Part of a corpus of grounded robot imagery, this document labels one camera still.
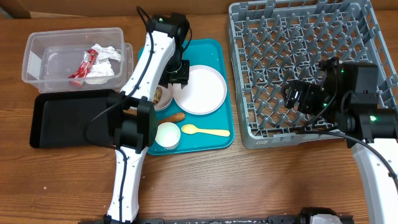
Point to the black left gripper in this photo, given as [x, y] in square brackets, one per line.
[184, 77]

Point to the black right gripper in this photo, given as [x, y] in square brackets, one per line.
[308, 94]

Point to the pink bowl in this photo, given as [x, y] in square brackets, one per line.
[167, 96]

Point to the brown food chunk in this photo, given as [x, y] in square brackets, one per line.
[158, 95]

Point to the pink plate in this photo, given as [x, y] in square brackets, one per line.
[204, 93]

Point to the orange carrot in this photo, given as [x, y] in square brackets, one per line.
[177, 117]

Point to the yellow plastic spoon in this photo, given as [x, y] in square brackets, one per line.
[192, 129]

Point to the white napkin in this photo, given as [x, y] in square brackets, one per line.
[102, 66]

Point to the red snack wrapper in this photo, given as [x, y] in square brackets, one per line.
[89, 59]

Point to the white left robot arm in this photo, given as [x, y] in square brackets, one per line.
[132, 122]

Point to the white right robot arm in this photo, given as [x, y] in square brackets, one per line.
[349, 99]

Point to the grey dishwasher rack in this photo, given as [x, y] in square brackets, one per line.
[272, 43]

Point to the black food waste tray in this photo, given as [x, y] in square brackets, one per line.
[72, 119]

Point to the teal plastic tray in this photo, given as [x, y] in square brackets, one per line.
[210, 53]

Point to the small white cup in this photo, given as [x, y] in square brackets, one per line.
[168, 135]

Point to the clear plastic bin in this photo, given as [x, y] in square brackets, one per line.
[52, 57]

